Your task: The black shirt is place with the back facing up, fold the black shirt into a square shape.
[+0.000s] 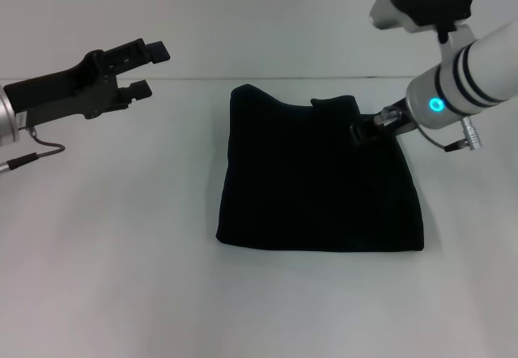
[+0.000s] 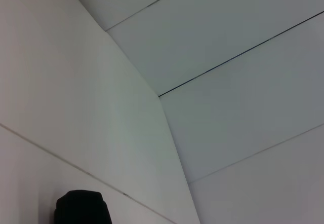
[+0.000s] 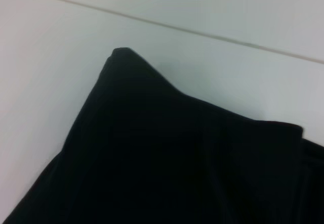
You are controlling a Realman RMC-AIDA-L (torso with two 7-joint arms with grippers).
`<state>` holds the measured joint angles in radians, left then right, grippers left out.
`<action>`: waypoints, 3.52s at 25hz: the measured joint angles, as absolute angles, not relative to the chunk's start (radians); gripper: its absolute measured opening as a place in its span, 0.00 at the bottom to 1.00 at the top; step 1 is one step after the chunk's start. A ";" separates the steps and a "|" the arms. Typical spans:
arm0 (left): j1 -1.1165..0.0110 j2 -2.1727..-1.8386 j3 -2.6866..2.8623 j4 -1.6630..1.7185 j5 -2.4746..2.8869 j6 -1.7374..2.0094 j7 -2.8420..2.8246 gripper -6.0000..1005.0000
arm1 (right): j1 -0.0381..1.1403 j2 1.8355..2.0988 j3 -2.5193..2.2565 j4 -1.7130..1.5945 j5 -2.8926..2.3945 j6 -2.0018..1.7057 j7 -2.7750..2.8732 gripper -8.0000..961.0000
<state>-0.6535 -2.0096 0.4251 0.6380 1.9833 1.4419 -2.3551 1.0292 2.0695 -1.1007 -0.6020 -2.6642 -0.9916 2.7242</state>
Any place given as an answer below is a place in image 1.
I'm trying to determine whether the black shirt with white print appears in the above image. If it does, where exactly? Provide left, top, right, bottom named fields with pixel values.
left=215, top=83, right=425, bottom=254

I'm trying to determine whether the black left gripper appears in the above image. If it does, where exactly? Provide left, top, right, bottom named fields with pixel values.
left=2, top=37, right=172, bottom=127

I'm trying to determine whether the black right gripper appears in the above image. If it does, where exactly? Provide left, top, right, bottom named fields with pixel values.
left=348, top=96, right=414, bottom=147

